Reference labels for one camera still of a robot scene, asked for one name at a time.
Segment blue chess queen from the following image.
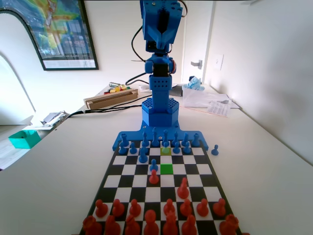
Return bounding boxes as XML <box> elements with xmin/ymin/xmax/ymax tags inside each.
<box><xmin>151</xmin><ymin>127</ymin><xmax>159</xmax><ymax>147</ymax></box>

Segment red chess pawn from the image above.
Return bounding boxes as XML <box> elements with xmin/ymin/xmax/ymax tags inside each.
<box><xmin>212</xmin><ymin>198</ymin><xmax>226</xmax><ymax>217</ymax></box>
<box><xmin>94</xmin><ymin>199</ymin><xmax>109</xmax><ymax>218</ymax></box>
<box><xmin>179</xmin><ymin>198</ymin><xmax>193</xmax><ymax>217</ymax></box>
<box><xmin>197</xmin><ymin>198</ymin><xmax>209</xmax><ymax>217</ymax></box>
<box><xmin>129</xmin><ymin>198</ymin><xmax>142</xmax><ymax>218</ymax></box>
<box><xmin>163</xmin><ymin>198</ymin><xmax>176</xmax><ymax>217</ymax></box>
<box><xmin>149</xmin><ymin>169</ymin><xmax>159</xmax><ymax>185</ymax></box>
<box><xmin>112</xmin><ymin>199</ymin><xmax>125</xmax><ymax>217</ymax></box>

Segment red chess knight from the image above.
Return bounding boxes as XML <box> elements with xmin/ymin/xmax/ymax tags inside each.
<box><xmin>104</xmin><ymin>214</ymin><xmax>121</xmax><ymax>235</ymax></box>
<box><xmin>177</xmin><ymin>177</ymin><xmax>190</xmax><ymax>199</ymax></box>

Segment red chess king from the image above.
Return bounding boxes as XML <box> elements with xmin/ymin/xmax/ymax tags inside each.
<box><xmin>162</xmin><ymin>211</ymin><xmax>179</xmax><ymax>235</ymax></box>

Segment red chess bishop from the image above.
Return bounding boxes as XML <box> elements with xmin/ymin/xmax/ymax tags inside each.
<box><xmin>125</xmin><ymin>214</ymin><xmax>141</xmax><ymax>235</ymax></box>
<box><xmin>181</xmin><ymin>214</ymin><xmax>198</xmax><ymax>235</ymax></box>

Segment red chess rook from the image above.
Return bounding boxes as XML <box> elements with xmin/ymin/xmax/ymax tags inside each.
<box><xmin>82</xmin><ymin>215</ymin><xmax>103</xmax><ymax>235</ymax></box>
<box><xmin>219</xmin><ymin>214</ymin><xmax>240</xmax><ymax>235</ymax></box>

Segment grey flat pad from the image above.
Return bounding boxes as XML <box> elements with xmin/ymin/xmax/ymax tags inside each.
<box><xmin>170</xmin><ymin>84</ymin><xmax>184</xmax><ymax>96</ymax></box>

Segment stack of papers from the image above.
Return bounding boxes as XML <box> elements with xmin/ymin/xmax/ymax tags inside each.
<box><xmin>182</xmin><ymin>84</ymin><xmax>232</xmax><ymax>108</ymax></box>

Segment long cardboard box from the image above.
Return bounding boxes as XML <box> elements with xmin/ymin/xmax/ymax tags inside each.
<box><xmin>83</xmin><ymin>88</ymin><xmax>139</xmax><ymax>110</ymax></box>

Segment black framed map poster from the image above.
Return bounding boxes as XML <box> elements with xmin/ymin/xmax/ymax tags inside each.
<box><xmin>0</xmin><ymin>0</ymin><xmax>99</xmax><ymax>71</ymax></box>

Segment printed paper sheet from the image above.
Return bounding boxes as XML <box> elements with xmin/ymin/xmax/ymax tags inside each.
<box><xmin>206</xmin><ymin>100</ymin><xmax>232</xmax><ymax>118</ymax></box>

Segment crumpled grey packaging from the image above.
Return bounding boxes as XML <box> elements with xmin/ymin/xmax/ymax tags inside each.
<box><xmin>40</xmin><ymin>110</ymin><xmax>70</xmax><ymax>127</ymax></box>

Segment black and white chessboard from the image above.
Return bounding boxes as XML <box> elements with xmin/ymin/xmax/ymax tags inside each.
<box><xmin>79</xmin><ymin>141</ymin><xmax>244</xmax><ymax>235</ymax></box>

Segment green plastic bin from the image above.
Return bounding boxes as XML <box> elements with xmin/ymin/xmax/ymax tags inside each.
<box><xmin>8</xmin><ymin>130</ymin><xmax>42</xmax><ymax>149</ymax></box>

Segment white light switch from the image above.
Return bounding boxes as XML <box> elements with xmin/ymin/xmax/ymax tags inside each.
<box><xmin>213</xmin><ymin>54</ymin><xmax>224</xmax><ymax>71</ymax></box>

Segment black table cable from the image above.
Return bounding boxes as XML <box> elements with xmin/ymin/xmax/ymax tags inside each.
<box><xmin>84</xmin><ymin>96</ymin><xmax>147</xmax><ymax>113</ymax></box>
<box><xmin>56</xmin><ymin>104</ymin><xmax>140</xmax><ymax>125</ymax></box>

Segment blue arm base plate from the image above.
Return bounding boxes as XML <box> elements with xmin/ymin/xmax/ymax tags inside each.
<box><xmin>112</xmin><ymin>121</ymin><xmax>210</xmax><ymax>151</ymax></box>

